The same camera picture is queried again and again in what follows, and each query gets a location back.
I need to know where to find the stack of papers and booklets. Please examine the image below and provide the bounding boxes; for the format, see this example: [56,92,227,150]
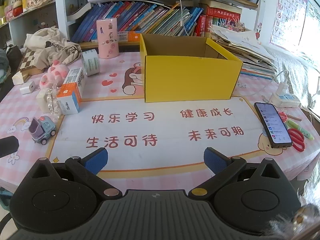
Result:
[211,25,278,80]

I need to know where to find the green highlighter pen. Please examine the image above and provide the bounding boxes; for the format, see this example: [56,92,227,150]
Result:
[285,119,315,140]

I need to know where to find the clear printed tape roll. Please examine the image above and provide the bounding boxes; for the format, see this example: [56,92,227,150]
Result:
[81,49,101,77]

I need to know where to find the side shelf unit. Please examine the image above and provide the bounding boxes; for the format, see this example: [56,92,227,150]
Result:
[0,0,57,29]

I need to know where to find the red thick dictionary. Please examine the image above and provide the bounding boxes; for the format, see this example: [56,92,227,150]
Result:
[205,5,243,22]

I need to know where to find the pink checkered desktop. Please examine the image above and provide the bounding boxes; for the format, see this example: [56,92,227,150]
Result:
[0,39,320,195]

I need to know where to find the white power strip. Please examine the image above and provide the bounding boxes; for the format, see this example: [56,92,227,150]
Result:
[269,92,300,108]

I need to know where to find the grey furry sleeve cuff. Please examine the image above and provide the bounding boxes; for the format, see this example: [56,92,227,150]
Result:
[269,202,320,240]

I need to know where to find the row of colourful books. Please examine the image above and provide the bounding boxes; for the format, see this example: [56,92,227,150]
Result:
[71,0,204,43]

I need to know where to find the red narrow book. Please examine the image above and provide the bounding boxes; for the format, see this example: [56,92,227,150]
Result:
[194,15,213,37]

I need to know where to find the cream rectangular block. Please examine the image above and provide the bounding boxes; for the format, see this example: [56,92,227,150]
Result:
[12,71,29,85]

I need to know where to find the red scissors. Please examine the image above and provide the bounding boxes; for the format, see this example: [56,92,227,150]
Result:
[287,128,306,152]

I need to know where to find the colourful craft pile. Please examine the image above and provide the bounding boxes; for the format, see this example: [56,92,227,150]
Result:
[211,19,248,32]

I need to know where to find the alphabet wall poster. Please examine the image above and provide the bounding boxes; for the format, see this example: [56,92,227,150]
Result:
[270,0,308,50]

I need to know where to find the white charger adapter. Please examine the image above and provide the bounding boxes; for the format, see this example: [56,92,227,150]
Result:
[20,81,37,95]

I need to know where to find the purple toy car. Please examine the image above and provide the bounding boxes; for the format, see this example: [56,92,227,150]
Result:
[28,116,57,145]

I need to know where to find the orange white toothpaste box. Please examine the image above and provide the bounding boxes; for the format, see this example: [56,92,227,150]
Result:
[117,31,141,42]

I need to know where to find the white plug charger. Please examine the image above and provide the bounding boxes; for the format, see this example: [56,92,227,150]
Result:
[277,79,289,97]

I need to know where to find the pink cylindrical tin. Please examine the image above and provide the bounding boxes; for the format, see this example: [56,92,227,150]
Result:
[97,18,119,59]

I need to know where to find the pink plush toy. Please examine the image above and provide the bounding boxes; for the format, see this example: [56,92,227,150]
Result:
[40,59,70,89]

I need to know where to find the white hanging cable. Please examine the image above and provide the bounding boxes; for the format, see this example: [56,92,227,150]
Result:
[169,0,191,37]

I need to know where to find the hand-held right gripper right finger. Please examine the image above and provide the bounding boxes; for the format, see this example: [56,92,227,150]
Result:
[189,147,287,200]

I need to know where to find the yellow cardboard box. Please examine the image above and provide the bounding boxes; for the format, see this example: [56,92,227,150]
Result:
[139,33,243,103]

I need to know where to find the black smartphone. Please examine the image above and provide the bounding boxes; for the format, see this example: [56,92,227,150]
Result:
[254,102,293,148]

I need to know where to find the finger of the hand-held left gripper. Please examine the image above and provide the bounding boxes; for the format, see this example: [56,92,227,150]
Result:
[0,135,19,158]

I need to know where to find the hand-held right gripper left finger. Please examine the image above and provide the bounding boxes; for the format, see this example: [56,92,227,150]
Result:
[24,147,123,200]

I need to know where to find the pearl bead string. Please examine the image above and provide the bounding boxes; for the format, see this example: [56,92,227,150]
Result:
[46,86,62,120]

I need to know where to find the wooden chess board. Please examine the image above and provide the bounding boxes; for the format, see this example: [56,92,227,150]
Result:
[19,47,50,77]

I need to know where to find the beige cloth bag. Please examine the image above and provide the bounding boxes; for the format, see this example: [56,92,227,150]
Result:
[24,27,82,69]

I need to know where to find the dark bag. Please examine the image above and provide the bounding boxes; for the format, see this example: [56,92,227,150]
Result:
[0,45,23,83]

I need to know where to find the orange blue carton box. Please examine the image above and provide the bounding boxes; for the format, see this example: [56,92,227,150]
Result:
[56,82,83,115]

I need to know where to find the open grey book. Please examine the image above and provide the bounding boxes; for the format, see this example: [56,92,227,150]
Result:
[67,4,96,20]

